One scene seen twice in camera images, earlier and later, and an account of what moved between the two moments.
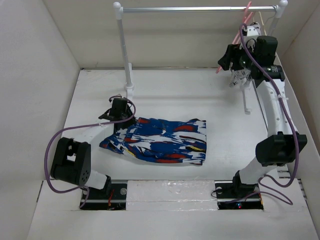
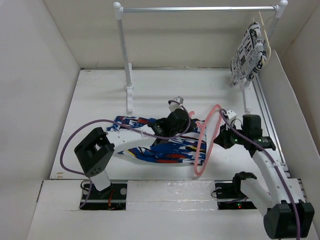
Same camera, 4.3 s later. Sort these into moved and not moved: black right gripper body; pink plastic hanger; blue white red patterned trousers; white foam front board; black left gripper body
Moved: pink plastic hanger; black right gripper body; black left gripper body
Not moved: blue white red patterned trousers; white foam front board
